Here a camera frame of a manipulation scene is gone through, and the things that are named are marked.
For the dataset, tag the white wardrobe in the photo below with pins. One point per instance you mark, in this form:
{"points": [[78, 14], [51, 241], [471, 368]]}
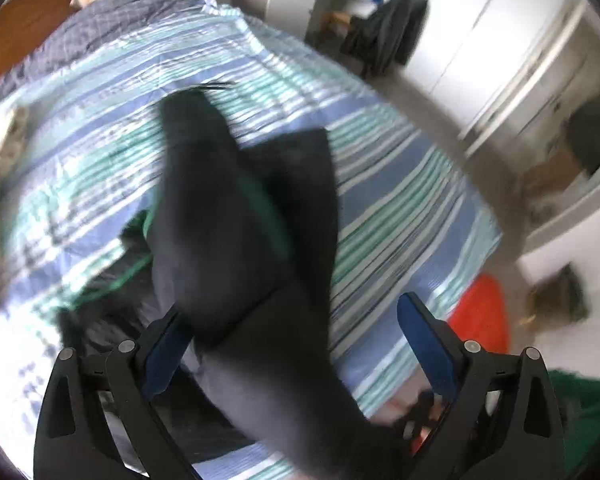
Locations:
{"points": [[480, 35]]}

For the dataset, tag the brown and green object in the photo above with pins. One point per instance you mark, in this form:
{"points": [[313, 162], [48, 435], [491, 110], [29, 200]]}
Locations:
{"points": [[560, 295]]}

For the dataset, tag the bed with striped sheet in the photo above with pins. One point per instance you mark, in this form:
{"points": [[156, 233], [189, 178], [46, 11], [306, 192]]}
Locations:
{"points": [[390, 170]]}

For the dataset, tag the wooden headboard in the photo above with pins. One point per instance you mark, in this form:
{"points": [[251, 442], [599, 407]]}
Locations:
{"points": [[30, 15]]}

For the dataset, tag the black quilted jacket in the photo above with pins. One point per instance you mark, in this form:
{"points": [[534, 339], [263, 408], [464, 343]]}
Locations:
{"points": [[240, 220]]}

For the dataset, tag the dark green cloth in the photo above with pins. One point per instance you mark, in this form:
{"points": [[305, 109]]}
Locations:
{"points": [[595, 135]]}

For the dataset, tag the grey checked pillow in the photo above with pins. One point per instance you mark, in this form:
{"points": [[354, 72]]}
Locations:
{"points": [[105, 25]]}

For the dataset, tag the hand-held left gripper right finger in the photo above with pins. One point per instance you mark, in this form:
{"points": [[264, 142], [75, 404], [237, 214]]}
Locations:
{"points": [[427, 345]]}

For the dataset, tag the orange fluffy cloth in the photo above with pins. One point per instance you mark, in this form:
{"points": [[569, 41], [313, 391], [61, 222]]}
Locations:
{"points": [[480, 310]]}

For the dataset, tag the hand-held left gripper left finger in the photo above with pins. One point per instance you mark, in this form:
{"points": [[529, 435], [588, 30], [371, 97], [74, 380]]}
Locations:
{"points": [[162, 355]]}

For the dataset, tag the dark grey garment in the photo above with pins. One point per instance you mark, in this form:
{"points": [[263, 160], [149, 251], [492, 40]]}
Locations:
{"points": [[385, 30]]}

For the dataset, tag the wooden stool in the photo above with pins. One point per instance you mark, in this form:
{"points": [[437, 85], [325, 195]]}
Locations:
{"points": [[337, 20]]}

